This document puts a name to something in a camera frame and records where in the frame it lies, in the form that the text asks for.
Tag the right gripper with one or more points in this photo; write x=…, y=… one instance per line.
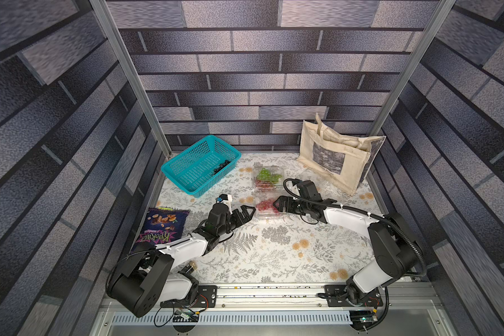
x=287, y=204

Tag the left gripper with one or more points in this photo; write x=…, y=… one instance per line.
x=244, y=214

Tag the clear clamshell container back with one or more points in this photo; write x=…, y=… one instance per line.
x=324, y=187

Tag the clear clamshell container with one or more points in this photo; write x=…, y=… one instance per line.
x=273, y=168
x=324, y=187
x=264, y=196

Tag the red grape bunch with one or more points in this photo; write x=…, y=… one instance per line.
x=266, y=207
x=265, y=186

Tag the clear clamshell container front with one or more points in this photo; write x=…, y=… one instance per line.
x=273, y=168

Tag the green grape bunch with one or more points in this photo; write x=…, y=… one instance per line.
x=267, y=175

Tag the teal plastic basket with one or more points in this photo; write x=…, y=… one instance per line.
x=192, y=171

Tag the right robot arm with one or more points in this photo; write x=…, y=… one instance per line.
x=397, y=253

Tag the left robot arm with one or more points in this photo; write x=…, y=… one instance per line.
x=144, y=278

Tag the beige canvas tote bag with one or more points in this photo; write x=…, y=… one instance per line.
x=341, y=160

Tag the purple snack bag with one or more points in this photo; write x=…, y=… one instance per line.
x=162, y=226

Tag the floral tablecloth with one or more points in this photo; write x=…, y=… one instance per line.
x=273, y=250

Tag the black grape bunch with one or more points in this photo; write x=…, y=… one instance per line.
x=221, y=166

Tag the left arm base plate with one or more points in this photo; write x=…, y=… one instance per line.
x=201, y=296

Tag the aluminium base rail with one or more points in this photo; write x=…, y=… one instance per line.
x=283, y=309

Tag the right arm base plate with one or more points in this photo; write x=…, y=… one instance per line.
x=337, y=295

